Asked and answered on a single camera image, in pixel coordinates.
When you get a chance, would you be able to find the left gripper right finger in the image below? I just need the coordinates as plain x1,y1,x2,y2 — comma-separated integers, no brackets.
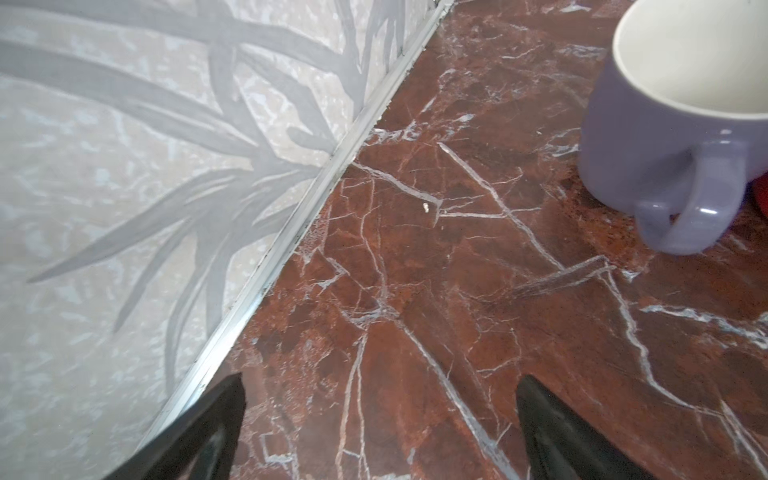
516,375,653,479

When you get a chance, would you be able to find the lavender purple mug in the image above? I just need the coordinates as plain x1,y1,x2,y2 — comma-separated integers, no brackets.
578,1,767,255

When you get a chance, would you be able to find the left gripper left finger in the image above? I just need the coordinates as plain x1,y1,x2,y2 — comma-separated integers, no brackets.
107,373,246,480

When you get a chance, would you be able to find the red mug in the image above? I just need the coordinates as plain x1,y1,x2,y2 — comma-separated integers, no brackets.
751,173,768,218

